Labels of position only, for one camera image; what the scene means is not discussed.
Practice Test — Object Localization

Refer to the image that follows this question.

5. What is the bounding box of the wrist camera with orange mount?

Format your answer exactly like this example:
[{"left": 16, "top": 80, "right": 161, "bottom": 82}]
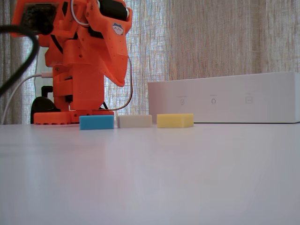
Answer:
[{"left": 10, "top": 0, "right": 59, "bottom": 38}]

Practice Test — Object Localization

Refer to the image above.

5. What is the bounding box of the blue foam cuboid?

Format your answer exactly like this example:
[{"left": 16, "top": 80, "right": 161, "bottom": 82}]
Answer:
[{"left": 79, "top": 114, "right": 115, "bottom": 130}]

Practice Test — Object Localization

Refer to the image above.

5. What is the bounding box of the yellow foam cuboid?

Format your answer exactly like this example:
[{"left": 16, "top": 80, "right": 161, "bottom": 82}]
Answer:
[{"left": 157, "top": 113, "right": 195, "bottom": 128}]

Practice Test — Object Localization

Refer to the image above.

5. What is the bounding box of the white usb cable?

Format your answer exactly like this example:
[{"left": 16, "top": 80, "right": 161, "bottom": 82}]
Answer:
[{"left": 1, "top": 72, "right": 53, "bottom": 125}]

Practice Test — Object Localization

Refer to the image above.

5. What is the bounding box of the thick black camera cable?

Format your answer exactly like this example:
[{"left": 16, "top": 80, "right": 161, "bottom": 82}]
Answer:
[{"left": 0, "top": 24, "right": 40, "bottom": 97}]

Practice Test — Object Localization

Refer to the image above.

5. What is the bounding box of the black table clamp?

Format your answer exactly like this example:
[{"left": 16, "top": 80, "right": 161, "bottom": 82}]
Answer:
[{"left": 30, "top": 85, "right": 62, "bottom": 124}]

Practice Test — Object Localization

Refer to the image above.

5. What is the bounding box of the tricolour gripper servo cable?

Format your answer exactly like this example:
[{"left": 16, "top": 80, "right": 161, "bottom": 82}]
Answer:
[{"left": 71, "top": 0, "right": 91, "bottom": 26}]

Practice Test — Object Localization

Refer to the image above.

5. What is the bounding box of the beige woven curtain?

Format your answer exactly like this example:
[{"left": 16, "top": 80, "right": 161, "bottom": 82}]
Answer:
[{"left": 0, "top": 0, "right": 300, "bottom": 125}]

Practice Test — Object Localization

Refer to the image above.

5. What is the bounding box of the orange gripper with servo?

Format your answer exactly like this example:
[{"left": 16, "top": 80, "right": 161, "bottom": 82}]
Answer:
[{"left": 85, "top": 0, "right": 133, "bottom": 87}]

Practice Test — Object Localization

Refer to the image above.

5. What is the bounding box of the orange robot base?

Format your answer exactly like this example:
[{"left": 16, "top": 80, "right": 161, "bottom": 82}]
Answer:
[{"left": 33, "top": 108, "right": 116, "bottom": 125}]

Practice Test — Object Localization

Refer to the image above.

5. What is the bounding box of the white cardboard box bin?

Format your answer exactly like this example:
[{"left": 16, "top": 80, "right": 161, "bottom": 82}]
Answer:
[{"left": 148, "top": 71, "right": 300, "bottom": 124}]

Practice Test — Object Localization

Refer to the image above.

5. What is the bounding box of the white foam cuboid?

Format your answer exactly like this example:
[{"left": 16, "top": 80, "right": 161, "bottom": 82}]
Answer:
[{"left": 116, "top": 114, "right": 153, "bottom": 128}]

